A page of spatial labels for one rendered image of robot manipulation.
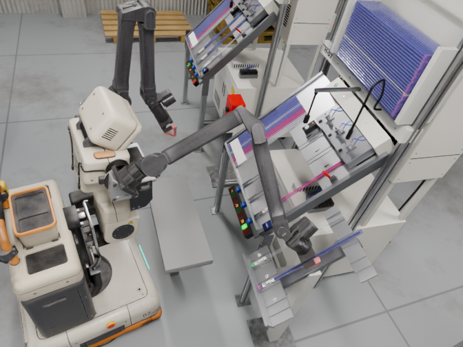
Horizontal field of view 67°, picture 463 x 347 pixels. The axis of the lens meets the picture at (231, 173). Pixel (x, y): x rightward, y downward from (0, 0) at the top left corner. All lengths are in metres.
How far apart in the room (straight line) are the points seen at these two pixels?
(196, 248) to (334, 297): 1.14
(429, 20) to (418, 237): 1.94
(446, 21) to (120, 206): 1.53
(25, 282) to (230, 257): 1.38
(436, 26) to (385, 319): 1.80
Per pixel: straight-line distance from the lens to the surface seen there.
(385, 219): 2.29
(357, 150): 1.69
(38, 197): 1.71
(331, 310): 2.55
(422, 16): 1.81
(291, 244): 1.34
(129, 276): 2.13
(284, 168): 2.30
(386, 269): 2.91
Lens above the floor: 2.15
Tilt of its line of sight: 45 degrees down
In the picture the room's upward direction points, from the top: 11 degrees clockwise
